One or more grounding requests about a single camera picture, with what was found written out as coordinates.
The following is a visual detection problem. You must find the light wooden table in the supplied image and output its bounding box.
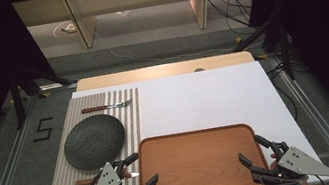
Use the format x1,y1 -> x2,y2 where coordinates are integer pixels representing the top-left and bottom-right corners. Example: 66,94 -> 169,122
73,48 -> 257,93

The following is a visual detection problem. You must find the black hanging cable bundle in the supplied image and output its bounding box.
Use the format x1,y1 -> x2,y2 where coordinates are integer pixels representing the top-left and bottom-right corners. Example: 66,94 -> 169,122
207,0 -> 266,42

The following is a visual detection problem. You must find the black tripod stand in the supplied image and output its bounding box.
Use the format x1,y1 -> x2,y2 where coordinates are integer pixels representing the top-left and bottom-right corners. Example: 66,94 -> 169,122
227,15 -> 297,90
5,51 -> 85,130

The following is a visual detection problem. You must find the wooden-handled knife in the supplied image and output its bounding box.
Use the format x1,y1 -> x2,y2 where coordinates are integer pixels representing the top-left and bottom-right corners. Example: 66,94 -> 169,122
74,169 -> 141,185

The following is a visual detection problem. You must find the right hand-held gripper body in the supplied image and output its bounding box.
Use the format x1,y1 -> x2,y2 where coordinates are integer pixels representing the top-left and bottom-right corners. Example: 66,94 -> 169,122
247,133 -> 329,185

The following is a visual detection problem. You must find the black floor cable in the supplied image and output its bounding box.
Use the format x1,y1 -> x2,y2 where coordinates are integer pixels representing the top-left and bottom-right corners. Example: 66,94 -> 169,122
264,60 -> 301,125

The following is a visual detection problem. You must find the white table cover board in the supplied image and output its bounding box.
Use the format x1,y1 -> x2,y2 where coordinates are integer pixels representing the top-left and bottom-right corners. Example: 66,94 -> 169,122
25,51 -> 329,185

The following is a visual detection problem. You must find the dark round textured plate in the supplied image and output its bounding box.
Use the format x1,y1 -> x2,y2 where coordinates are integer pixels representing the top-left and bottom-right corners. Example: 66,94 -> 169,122
58,110 -> 132,176

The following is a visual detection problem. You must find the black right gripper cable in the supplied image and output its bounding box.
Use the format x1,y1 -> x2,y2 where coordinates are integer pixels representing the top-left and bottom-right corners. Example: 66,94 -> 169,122
313,172 -> 327,185

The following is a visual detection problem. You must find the brown wooden tray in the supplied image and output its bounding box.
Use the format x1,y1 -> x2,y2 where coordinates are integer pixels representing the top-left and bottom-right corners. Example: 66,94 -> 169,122
127,117 -> 276,185

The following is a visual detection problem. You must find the wooden-handled fork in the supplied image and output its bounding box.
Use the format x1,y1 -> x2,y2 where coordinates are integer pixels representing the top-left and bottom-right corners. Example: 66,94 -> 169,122
80,98 -> 134,116

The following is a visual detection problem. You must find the person's right hand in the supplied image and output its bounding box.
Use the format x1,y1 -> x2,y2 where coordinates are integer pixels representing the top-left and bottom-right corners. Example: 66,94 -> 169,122
267,148 -> 312,185

